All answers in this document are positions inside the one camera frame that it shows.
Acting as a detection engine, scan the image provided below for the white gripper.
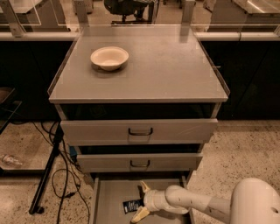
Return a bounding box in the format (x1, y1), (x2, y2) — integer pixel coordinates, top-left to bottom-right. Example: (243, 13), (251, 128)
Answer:
(131, 180), (168, 223)

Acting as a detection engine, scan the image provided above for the blue rxbar wrapper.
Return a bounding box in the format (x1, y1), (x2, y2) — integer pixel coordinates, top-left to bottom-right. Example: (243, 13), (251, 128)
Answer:
(122, 199), (144, 214)

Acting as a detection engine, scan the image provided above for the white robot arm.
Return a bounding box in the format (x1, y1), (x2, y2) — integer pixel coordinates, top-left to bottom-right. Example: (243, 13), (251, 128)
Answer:
(131, 178), (280, 224)

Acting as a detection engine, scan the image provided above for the middle grey drawer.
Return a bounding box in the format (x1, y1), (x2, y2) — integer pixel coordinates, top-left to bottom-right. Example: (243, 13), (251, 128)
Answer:
(77, 153), (203, 172)

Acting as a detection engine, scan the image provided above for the top grey drawer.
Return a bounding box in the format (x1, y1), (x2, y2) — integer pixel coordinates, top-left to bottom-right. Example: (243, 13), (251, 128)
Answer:
(60, 119), (218, 146)

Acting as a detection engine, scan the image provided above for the grey drawer cabinet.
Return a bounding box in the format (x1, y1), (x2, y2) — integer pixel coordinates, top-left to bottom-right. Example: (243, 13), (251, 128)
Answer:
(47, 24), (231, 224)

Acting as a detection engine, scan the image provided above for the clear plastic bottle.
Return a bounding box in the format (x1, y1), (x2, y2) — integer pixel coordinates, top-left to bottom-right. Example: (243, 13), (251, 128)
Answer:
(0, 154), (22, 167)

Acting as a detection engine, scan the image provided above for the white bowl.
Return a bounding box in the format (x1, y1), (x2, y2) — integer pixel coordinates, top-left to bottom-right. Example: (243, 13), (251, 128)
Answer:
(90, 46), (129, 71)

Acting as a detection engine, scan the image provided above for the black office chair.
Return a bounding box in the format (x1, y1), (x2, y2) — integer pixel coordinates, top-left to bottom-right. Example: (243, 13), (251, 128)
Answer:
(103, 0), (156, 25)

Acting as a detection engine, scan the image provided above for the black floor cable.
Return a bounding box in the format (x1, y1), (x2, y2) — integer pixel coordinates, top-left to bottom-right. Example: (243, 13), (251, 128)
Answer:
(31, 121), (91, 224)

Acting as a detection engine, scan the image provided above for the white horizontal rail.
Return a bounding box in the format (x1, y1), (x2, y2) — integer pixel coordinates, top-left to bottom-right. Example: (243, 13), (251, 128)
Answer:
(0, 31), (280, 42)

